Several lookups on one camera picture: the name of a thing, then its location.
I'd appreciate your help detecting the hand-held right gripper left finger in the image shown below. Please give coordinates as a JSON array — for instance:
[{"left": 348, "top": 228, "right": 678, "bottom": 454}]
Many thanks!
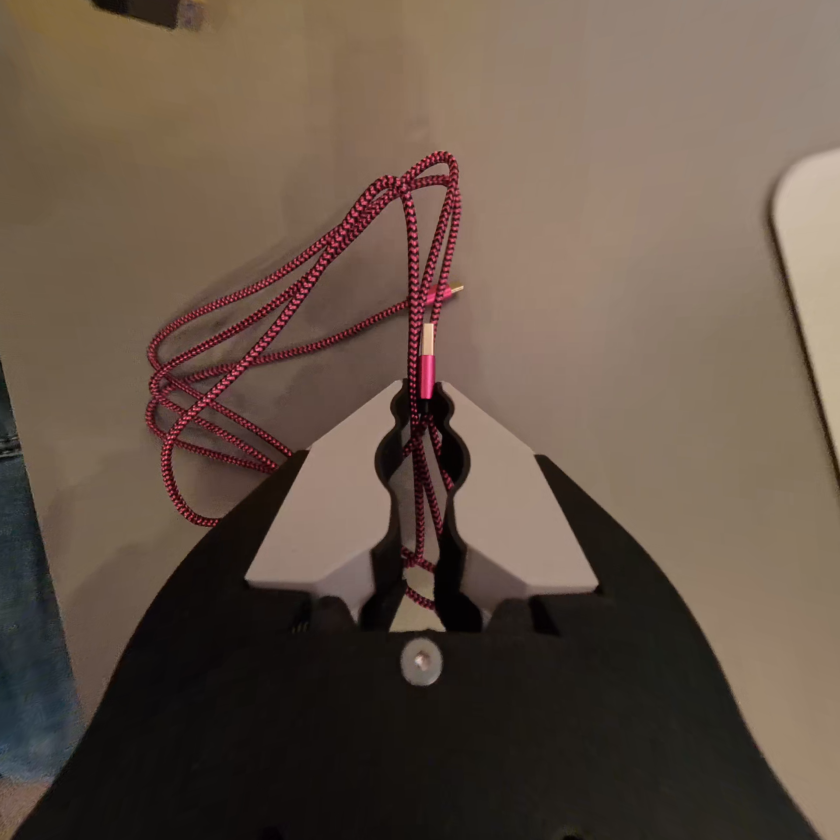
[{"left": 245, "top": 381, "right": 421, "bottom": 631}]

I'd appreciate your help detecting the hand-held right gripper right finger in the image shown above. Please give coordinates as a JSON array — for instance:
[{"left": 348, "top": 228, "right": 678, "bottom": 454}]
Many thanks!
[{"left": 428, "top": 381, "right": 602, "bottom": 631}]

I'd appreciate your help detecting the red braided usb cable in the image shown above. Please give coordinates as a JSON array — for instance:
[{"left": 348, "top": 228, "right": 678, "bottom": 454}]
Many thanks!
[{"left": 145, "top": 151, "right": 468, "bottom": 618}]

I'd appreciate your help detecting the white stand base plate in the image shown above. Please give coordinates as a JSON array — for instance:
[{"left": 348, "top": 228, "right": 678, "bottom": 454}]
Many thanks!
[{"left": 771, "top": 147, "right": 840, "bottom": 473}]

